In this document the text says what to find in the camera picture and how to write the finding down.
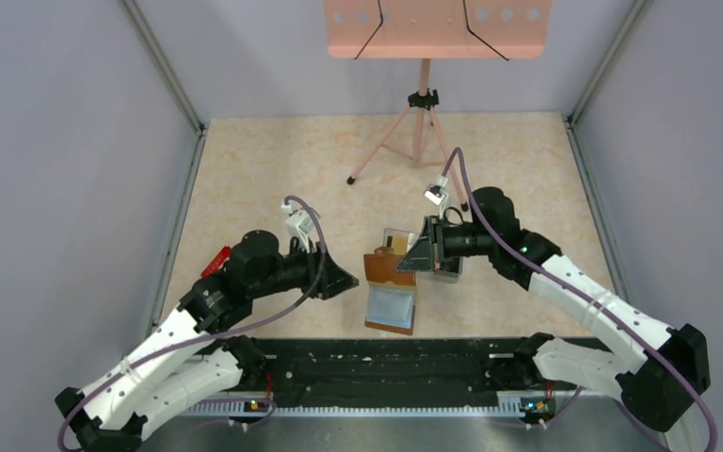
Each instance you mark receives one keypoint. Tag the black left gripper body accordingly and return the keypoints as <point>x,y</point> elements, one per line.
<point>307,270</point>

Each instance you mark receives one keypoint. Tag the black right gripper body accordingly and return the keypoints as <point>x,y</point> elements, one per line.
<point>454,241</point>

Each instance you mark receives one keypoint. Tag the clear acrylic card box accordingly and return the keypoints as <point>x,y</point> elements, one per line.
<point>448,271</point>

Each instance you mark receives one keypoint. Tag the brown leather card holder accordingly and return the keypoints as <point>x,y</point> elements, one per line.
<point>392,294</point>

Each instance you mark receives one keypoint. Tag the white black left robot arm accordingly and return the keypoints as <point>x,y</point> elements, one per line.
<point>201,348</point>

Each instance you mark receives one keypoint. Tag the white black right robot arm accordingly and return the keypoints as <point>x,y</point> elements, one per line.
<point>655,371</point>

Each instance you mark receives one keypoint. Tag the yellow credit card stack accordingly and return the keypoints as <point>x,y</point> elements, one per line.
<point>398,243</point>

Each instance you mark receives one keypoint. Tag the red plastic block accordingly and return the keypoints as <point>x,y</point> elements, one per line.
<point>217,262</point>

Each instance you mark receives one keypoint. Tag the pink tripod music stand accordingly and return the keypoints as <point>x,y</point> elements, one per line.
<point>427,31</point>

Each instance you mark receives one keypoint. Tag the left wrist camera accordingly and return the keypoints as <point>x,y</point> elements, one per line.
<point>300,224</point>

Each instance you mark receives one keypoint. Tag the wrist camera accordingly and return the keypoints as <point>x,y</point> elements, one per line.
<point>436,192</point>
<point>300,224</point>

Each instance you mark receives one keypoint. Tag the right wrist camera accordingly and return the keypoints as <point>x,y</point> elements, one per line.
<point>436,192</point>

